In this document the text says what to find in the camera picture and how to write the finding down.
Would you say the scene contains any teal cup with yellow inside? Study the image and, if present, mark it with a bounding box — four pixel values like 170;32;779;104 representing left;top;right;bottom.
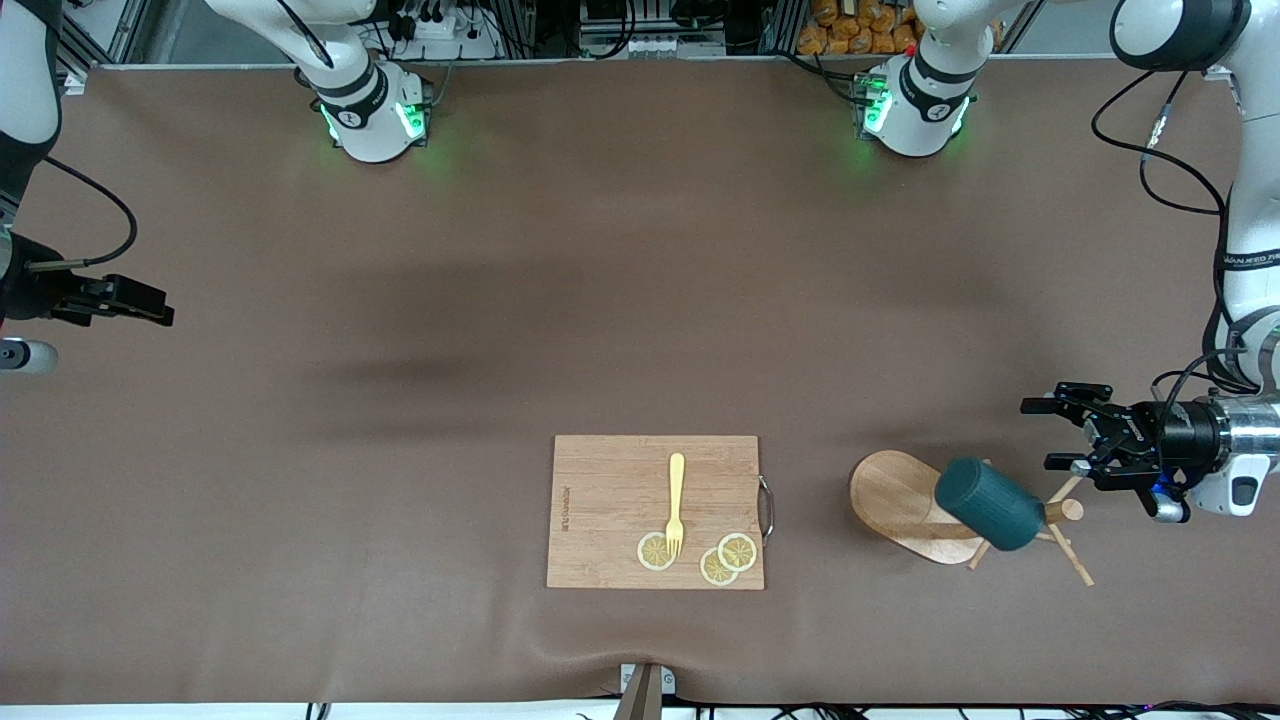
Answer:
934;457;1048;552

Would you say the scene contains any wooden mug rack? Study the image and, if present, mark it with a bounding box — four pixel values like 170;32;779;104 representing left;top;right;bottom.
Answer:
849;451;1096;588

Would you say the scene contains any yellow plastic fork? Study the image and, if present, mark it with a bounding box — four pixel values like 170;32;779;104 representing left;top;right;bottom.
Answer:
665;452;687;559

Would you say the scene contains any white power strip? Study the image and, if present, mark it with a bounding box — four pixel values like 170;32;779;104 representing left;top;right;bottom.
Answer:
395;8;503;61
580;28;727;59

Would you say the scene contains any bag of orange items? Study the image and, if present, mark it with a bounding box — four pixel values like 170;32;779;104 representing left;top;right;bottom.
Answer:
797;0;926;57

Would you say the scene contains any brown table mat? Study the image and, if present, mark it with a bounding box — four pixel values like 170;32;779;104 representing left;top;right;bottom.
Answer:
0;55;1280;706

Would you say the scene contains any wooden cutting board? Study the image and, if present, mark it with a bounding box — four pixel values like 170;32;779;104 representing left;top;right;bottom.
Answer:
546;434;776;591

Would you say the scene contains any black cable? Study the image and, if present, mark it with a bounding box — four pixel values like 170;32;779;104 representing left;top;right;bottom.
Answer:
1090;68;1263;401
28;155;138;271

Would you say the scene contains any aluminium frame profile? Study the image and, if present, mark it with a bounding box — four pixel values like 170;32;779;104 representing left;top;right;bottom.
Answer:
55;0;151;95

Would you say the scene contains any camera mounting post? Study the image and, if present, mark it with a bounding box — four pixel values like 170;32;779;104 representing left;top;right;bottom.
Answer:
612;662;677;720

